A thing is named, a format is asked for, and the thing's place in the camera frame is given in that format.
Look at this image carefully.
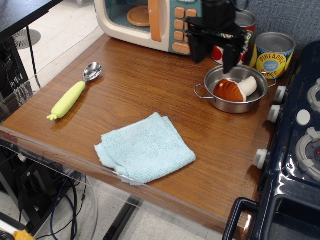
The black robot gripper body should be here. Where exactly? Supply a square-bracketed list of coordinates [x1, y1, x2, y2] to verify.
[186, 0, 247, 52]

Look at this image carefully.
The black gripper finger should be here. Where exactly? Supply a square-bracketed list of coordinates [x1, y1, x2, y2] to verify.
[223, 46, 242, 74]
[187, 33, 211, 64]

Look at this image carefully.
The brown white plush mushroom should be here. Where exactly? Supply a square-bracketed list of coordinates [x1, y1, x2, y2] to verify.
[213, 76, 257, 103]

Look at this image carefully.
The spoon with green handle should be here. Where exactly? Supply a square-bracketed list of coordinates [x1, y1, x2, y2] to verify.
[46, 62, 102, 121]

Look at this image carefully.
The silver metal pot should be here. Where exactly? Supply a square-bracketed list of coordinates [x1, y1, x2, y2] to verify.
[194, 65, 277, 114]

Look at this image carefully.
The tomato sauce can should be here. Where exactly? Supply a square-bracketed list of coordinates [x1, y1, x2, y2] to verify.
[212, 10, 257, 65]

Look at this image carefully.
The pineapple slices can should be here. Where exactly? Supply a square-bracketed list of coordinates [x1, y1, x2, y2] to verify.
[249, 32, 296, 80]

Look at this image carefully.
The toy microwave teal cream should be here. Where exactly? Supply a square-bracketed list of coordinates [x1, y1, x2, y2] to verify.
[94, 0, 203, 56]

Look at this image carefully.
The white stove knob top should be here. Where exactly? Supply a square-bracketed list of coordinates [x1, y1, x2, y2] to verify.
[274, 86, 287, 103]

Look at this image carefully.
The white stove knob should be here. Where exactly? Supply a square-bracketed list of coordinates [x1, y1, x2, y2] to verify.
[267, 105, 281, 123]
[274, 86, 287, 103]
[253, 149, 268, 170]

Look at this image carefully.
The white stove knob middle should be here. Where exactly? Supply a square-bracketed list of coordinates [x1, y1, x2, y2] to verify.
[267, 105, 281, 123]

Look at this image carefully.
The white stove knob bottom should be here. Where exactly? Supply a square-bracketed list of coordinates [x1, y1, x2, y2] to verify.
[253, 149, 268, 170]

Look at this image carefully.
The light blue folded cloth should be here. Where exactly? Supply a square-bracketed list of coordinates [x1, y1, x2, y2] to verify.
[94, 112, 196, 186]

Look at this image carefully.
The dark blue toy stove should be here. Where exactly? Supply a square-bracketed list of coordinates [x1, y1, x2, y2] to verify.
[223, 41, 320, 240]

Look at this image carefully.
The black side desk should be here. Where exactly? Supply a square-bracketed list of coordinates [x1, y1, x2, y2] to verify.
[0, 0, 63, 101]

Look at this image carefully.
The black table leg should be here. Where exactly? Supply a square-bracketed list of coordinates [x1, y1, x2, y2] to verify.
[103, 201, 140, 240]

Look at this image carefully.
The yellow sponge object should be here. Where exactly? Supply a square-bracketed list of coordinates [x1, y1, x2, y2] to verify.
[13, 230, 35, 240]

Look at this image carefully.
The blue cable under table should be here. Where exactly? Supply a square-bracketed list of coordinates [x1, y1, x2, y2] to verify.
[49, 172, 79, 240]

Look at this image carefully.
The black cable under table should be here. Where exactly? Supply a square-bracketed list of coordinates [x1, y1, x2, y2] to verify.
[37, 174, 88, 240]

